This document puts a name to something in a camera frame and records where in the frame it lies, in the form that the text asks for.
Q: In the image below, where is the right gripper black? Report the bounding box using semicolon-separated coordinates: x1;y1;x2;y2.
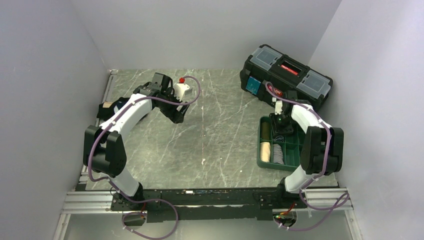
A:
269;112;294;139

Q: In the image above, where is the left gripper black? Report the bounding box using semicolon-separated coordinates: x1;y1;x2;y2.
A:
157;88;190;124

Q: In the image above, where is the navy striped underwear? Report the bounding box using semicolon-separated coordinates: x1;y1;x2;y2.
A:
272;135;286;143

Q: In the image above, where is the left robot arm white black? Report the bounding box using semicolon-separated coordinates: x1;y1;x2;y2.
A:
83;72;194;210

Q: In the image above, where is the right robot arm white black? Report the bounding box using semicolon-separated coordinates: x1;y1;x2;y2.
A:
266;86;344;208

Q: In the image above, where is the olive rolled cloth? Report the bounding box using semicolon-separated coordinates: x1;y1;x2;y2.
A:
260;121;271;141

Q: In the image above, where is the green compartment tray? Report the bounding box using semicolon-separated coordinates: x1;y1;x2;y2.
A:
256;116;305;172

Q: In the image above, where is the cream rolled cloth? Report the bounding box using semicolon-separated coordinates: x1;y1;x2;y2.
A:
259;141;271;163

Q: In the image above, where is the grey striped rolled cloth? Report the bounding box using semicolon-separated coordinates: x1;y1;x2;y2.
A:
272;144;284;165

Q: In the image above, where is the black toolbox with clear lids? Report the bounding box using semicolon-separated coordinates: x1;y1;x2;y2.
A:
239;44;334;111

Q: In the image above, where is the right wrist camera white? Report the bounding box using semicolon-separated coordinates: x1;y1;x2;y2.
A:
274;100;284;115

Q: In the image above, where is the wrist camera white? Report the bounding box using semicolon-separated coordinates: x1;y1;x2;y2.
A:
173;83;193;102
274;100;284;115

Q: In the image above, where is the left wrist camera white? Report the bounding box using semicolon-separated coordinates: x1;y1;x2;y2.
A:
173;83;193;102

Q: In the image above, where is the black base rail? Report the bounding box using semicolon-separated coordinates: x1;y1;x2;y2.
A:
110;185;306;223

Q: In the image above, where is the aluminium frame rail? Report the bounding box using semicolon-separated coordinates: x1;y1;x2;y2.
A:
52;71;117;240

